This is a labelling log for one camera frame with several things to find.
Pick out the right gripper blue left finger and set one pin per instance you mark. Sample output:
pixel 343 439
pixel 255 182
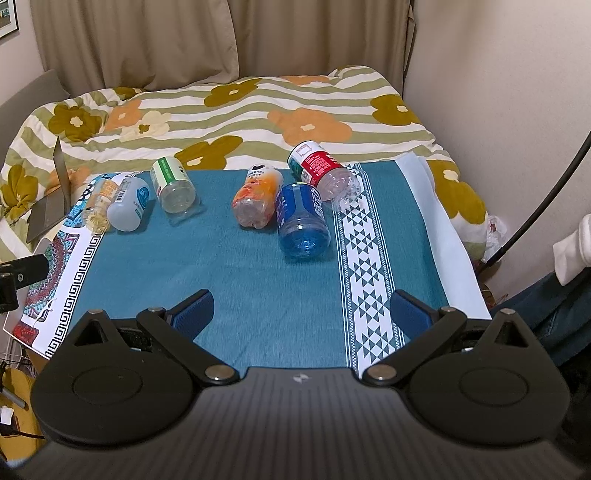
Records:
pixel 175 329

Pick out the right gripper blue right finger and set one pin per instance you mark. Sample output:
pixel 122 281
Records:
pixel 430 331

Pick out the open grey laptop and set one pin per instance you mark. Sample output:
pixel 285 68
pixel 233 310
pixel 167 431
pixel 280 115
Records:
pixel 53 207

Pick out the amber clear plastic jar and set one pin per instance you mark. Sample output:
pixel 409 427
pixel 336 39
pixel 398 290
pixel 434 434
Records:
pixel 95 211

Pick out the teal patterned table cloth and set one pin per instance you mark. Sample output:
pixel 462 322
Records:
pixel 269 310

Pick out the pale blue plastic bottle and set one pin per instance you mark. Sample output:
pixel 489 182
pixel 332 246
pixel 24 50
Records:
pixel 126 211

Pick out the orange label plastic bottle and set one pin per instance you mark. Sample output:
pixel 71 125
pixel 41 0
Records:
pixel 255 202

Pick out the grey sofa backrest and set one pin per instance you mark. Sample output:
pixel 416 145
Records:
pixel 45 89

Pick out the red label clear bottle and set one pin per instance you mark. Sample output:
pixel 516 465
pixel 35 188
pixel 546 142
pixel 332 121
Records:
pixel 312 164

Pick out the floral striped duvet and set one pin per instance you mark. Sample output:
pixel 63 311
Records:
pixel 353 112

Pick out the beige curtain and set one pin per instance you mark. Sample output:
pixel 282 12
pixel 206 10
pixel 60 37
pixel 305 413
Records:
pixel 157 45

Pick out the framed wall picture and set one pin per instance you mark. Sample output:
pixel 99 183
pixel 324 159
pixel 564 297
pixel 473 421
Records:
pixel 8 18

